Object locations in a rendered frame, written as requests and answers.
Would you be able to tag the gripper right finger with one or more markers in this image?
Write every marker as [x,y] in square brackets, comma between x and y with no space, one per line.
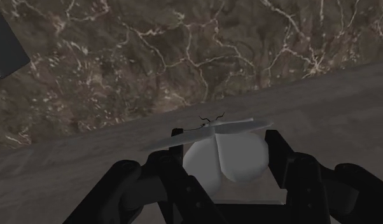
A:
[306,186]

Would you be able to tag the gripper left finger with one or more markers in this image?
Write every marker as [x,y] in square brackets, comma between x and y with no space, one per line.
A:
[166,186]

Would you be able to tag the white butterfly figure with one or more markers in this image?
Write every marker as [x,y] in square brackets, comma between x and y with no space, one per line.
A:
[231,155]

